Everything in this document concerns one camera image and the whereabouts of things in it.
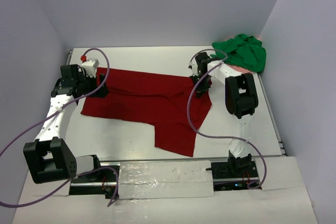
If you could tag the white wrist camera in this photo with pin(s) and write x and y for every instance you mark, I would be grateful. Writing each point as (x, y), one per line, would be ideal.
(193, 66)
(89, 66)

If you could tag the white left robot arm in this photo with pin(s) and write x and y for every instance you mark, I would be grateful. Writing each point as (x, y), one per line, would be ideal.
(48, 157)

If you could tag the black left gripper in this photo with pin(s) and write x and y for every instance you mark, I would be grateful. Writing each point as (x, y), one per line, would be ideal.
(97, 87)

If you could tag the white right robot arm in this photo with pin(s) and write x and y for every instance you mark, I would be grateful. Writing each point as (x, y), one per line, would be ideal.
(241, 101)

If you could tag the pink t-shirt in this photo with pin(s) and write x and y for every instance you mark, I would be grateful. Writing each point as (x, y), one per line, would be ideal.
(241, 68)

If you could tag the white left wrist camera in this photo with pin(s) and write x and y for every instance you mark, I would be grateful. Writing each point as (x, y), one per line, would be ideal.
(89, 66)

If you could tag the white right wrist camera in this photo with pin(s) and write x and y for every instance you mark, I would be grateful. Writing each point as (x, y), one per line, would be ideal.
(193, 66)

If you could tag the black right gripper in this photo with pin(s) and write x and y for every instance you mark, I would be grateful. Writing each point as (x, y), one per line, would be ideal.
(200, 81)

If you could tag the red t-shirt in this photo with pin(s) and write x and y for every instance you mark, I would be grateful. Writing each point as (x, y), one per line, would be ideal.
(163, 101)

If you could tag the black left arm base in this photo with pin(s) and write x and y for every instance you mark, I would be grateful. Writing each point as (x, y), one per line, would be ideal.
(102, 182)

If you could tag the green t-shirt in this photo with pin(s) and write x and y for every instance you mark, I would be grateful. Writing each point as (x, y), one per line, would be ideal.
(242, 51)

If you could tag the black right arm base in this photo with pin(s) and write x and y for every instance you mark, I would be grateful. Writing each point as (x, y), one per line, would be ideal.
(225, 179)

